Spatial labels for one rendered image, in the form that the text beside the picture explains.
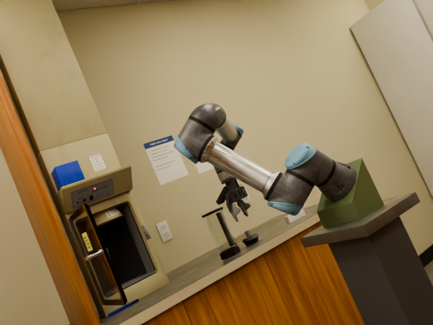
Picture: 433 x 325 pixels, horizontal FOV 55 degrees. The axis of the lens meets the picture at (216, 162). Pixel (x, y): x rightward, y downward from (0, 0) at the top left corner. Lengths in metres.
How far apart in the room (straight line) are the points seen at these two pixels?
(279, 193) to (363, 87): 2.69
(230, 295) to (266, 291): 0.19
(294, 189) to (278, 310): 0.69
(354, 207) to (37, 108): 1.41
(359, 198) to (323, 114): 2.04
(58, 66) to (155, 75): 0.85
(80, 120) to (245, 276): 1.04
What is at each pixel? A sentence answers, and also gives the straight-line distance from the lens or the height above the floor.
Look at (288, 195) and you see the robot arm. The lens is 1.49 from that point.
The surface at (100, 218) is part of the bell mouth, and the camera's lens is 1.98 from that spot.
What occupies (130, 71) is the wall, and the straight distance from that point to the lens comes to 2.77.
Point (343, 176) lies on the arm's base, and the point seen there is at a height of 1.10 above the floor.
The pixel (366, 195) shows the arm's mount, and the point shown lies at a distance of 1.60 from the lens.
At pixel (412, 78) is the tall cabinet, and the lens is 4.05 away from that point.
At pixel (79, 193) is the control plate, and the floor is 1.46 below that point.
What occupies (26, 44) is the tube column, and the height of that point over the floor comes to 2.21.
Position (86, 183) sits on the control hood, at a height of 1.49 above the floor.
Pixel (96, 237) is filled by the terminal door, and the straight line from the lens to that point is 1.62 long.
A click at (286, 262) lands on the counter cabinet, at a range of 2.04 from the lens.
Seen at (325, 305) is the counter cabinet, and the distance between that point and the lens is 2.17.
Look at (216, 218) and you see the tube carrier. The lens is 1.94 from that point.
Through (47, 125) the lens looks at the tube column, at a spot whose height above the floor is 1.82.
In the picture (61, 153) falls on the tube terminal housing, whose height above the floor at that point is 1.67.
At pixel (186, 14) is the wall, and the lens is 3.21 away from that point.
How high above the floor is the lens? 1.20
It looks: 5 degrees up
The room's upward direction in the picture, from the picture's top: 24 degrees counter-clockwise
